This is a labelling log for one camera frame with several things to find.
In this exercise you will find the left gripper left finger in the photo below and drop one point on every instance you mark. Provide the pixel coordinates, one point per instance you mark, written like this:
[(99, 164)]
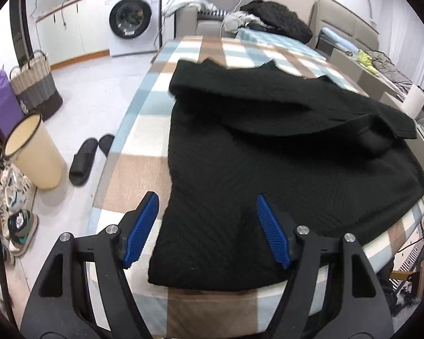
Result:
[(135, 227)]

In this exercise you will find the plaid bed cover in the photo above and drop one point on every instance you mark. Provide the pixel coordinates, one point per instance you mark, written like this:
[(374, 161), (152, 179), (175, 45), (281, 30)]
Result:
[(138, 163)]

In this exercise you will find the cream waste bin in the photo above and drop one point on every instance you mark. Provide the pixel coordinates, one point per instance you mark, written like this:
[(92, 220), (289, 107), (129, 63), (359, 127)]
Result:
[(31, 149)]

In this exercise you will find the grey clothes pile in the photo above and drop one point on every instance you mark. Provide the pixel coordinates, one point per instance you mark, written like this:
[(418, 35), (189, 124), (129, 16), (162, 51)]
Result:
[(382, 63)]

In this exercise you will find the black quilted jacket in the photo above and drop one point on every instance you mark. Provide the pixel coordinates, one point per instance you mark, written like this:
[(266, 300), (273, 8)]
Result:
[(277, 19)]

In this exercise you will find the yellow green toy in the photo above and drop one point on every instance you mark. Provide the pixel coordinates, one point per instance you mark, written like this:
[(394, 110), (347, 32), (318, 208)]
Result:
[(366, 61)]

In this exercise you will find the grey nightstand cabinet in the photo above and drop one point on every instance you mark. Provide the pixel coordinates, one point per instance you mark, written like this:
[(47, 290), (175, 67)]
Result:
[(375, 86)]

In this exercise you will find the white kitchen cabinet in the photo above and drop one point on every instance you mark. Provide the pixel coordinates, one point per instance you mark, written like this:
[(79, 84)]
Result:
[(73, 32)]

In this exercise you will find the purple bag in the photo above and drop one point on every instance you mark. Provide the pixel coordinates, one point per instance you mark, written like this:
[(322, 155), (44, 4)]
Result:
[(10, 111)]

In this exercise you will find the black slipper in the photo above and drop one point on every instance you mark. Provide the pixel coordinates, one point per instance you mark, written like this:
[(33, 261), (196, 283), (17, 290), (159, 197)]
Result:
[(82, 162), (105, 143)]

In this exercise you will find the left black slipper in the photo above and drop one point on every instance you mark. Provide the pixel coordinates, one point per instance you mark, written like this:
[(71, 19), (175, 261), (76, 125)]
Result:
[(82, 162)]

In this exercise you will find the white washing machine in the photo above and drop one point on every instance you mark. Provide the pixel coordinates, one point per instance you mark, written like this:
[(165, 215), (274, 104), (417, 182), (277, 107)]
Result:
[(133, 26)]

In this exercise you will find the woven laundry basket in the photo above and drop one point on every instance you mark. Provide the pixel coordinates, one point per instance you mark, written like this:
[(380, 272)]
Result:
[(34, 86)]

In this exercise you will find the grey sofa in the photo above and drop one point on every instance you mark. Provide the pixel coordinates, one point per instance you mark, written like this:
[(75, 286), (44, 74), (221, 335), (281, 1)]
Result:
[(201, 17)]

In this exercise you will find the white paper towel roll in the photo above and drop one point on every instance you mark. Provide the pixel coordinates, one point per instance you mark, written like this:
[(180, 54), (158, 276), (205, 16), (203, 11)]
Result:
[(413, 102)]

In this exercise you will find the black knit sweater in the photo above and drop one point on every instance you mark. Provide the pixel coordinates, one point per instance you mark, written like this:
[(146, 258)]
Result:
[(331, 159)]

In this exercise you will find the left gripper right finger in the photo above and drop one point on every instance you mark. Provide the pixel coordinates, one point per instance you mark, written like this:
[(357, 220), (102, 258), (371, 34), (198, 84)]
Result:
[(279, 229)]

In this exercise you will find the sneaker with teal sole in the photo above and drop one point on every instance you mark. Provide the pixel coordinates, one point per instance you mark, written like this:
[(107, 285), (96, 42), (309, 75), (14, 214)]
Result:
[(21, 227)]

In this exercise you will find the right black slipper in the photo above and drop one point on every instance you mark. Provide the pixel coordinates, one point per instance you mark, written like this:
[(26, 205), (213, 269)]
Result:
[(105, 143)]

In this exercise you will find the white sneaker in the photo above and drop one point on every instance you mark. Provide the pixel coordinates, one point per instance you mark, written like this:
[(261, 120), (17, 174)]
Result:
[(16, 191)]

